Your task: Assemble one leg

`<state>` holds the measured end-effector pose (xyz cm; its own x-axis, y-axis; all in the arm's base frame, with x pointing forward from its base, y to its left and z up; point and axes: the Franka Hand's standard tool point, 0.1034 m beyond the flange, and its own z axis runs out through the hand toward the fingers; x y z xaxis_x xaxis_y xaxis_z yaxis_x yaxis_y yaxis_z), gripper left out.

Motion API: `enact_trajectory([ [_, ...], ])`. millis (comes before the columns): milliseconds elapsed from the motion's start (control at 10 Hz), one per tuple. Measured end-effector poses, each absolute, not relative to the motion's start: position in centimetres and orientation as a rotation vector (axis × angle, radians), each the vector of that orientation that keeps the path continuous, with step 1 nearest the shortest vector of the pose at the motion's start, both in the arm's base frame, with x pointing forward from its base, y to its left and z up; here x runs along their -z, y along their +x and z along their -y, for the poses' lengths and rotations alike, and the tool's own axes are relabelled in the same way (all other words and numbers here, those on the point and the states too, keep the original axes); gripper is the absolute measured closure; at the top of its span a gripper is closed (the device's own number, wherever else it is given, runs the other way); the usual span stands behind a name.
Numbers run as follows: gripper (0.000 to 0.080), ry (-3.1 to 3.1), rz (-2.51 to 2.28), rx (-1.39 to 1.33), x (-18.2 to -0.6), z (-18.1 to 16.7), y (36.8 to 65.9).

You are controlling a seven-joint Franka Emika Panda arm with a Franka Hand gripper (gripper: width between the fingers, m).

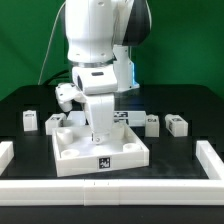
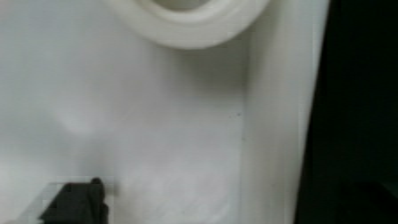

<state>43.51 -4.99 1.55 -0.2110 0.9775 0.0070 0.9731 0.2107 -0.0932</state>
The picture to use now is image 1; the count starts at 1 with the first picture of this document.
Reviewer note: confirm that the white square tabletop part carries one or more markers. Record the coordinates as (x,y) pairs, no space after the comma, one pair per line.
(75,153)

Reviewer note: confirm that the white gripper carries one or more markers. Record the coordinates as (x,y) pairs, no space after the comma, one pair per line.
(97,87)

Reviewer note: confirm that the white marker base plate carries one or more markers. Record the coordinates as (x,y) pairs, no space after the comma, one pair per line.
(132,118)

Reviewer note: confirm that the white U-shaped fence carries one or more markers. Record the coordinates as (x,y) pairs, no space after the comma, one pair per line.
(208,191)

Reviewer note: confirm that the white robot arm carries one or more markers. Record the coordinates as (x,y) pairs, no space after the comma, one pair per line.
(93,28)

